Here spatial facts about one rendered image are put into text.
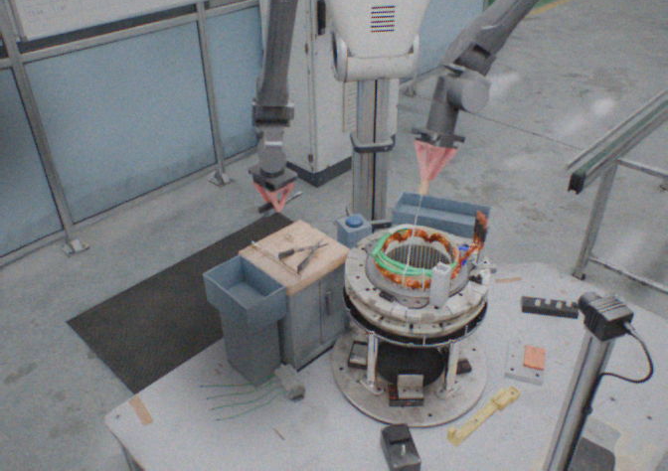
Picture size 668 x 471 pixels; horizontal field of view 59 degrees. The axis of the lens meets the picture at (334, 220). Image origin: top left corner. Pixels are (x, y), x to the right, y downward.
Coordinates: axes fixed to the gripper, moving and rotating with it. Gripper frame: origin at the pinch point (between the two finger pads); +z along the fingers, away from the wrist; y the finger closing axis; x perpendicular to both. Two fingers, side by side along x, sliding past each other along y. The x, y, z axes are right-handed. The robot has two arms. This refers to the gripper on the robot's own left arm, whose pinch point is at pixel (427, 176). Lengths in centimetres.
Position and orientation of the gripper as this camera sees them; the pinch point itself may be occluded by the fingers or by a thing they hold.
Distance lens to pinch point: 121.5
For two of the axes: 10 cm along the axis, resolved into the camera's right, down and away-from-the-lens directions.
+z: -2.0, 9.5, 2.6
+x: -6.6, -3.2, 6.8
